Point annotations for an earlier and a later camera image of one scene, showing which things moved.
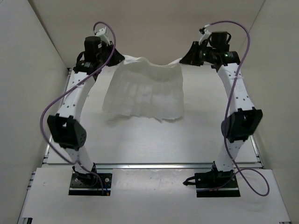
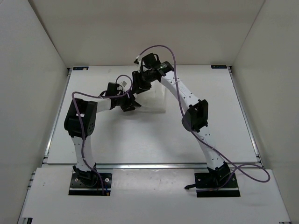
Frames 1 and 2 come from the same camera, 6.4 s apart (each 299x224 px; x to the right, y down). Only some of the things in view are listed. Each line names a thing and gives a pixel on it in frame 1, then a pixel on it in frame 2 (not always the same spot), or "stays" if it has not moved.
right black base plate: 216,184 stays
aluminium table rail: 153,166 stays
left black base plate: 89,184 stays
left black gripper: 117,58 -> 130,102
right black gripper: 191,58 -> 138,85
